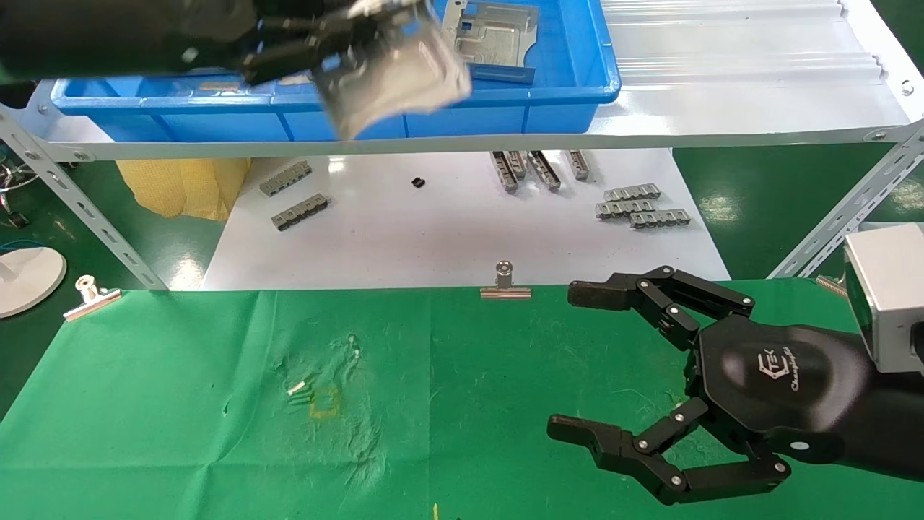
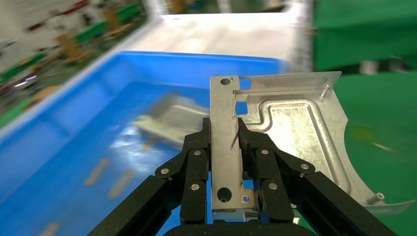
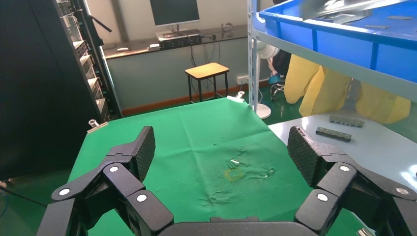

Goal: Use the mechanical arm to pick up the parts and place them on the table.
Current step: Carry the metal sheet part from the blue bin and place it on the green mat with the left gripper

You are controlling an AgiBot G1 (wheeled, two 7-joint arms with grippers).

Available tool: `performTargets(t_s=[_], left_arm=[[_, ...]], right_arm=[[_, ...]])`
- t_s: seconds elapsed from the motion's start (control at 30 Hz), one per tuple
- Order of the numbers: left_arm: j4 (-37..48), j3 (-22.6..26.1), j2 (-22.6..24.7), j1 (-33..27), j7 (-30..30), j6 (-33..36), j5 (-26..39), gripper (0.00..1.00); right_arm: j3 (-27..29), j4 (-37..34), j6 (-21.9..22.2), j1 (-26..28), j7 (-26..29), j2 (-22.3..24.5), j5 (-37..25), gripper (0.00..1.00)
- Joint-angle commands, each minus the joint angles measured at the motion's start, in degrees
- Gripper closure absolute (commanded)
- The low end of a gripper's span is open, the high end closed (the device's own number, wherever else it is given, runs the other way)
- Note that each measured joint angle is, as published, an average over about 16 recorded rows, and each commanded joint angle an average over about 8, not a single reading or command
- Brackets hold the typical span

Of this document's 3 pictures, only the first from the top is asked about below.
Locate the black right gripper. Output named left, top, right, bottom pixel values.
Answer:
left=546, top=266, right=878, bottom=506

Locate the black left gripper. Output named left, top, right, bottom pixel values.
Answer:
left=180, top=0, right=380, bottom=85

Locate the grey sheet metal bracket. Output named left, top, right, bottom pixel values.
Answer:
left=440, top=0, right=541, bottom=85
left=310, top=0, right=474, bottom=140

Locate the green table cloth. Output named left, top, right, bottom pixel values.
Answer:
left=0, top=278, right=924, bottom=520

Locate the yellow cloth bag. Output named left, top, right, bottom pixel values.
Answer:
left=115, top=157, right=252, bottom=222

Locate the blue plastic bin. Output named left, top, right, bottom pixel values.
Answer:
left=51, top=0, right=622, bottom=143

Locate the white metal shelving rack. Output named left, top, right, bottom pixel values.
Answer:
left=0, top=0, right=924, bottom=291

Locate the chrome swivel chair base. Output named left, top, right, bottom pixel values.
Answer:
left=0, top=160, right=40, bottom=228

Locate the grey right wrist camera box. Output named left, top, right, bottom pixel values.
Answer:
left=843, top=222, right=924, bottom=374

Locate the white pedestal fan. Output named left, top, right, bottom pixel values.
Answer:
left=0, top=246, right=68, bottom=319

